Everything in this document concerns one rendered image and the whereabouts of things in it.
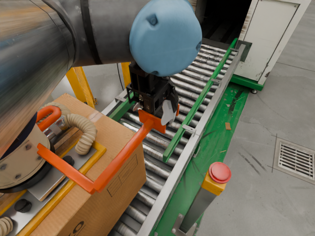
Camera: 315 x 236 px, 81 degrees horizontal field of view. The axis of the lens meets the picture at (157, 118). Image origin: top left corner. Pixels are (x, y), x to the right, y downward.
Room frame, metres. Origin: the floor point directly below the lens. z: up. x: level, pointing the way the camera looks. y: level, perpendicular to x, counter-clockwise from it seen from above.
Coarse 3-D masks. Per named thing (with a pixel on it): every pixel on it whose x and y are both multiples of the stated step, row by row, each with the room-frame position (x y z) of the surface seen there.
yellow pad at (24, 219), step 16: (96, 144) 0.31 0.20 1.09; (64, 160) 0.24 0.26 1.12; (80, 160) 0.25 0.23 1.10; (96, 160) 0.26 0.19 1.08; (64, 192) 0.16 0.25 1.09; (16, 208) 0.11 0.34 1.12; (32, 208) 0.12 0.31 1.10; (48, 208) 0.12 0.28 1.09; (16, 224) 0.08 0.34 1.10; (32, 224) 0.08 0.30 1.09
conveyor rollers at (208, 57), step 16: (208, 48) 1.88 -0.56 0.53; (192, 64) 1.59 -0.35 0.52; (208, 64) 1.60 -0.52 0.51; (224, 64) 1.54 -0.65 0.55; (176, 80) 1.30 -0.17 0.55; (192, 80) 1.31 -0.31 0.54; (208, 80) 1.32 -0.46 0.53; (192, 96) 1.11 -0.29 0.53; (208, 96) 1.13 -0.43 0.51; (128, 112) 0.92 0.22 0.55; (128, 128) 0.77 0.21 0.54; (176, 128) 0.78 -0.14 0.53; (144, 144) 0.64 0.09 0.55; (160, 144) 0.64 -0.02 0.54; (144, 160) 0.52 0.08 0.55; (160, 160) 0.53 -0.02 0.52; (176, 160) 0.52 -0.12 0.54; (160, 176) 0.43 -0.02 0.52; (144, 192) 0.33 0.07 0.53; (128, 208) 0.24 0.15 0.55
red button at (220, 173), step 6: (216, 162) 0.27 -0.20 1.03; (210, 168) 0.25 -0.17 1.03; (216, 168) 0.25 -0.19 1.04; (222, 168) 0.25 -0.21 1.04; (228, 168) 0.25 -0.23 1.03; (210, 174) 0.23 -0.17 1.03; (216, 174) 0.23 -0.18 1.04; (222, 174) 0.23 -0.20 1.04; (228, 174) 0.23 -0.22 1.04; (216, 180) 0.21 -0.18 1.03; (222, 180) 0.21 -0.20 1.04; (228, 180) 0.21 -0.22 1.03
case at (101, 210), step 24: (72, 96) 0.55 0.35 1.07; (96, 120) 0.42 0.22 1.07; (72, 144) 0.32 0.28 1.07; (120, 144) 0.32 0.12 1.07; (96, 168) 0.23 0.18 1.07; (120, 168) 0.25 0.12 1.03; (144, 168) 0.35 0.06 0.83; (72, 192) 0.16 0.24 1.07; (96, 192) 0.17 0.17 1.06; (120, 192) 0.22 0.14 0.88; (48, 216) 0.10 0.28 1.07; (72, 216) 0.10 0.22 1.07; (96, 216) 0.13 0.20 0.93
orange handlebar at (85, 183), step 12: (48, 108) 0.35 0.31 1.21; (36, 120) 0.31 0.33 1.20; (48, 120) 0.31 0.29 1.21; (144, 132) 0.27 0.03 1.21; (132, 144) 0.23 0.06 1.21; (48, 156) 0.20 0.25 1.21; (120, 156) 0.20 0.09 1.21; (60, 168) 0.17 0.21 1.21; (72, 168) 0.17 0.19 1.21; (108, 168) 0.17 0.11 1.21; (72, 180) 0.15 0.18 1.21; (84, 180) 0.14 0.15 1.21; (96, 180) 0.14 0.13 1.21; (108, 180) 0.15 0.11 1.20
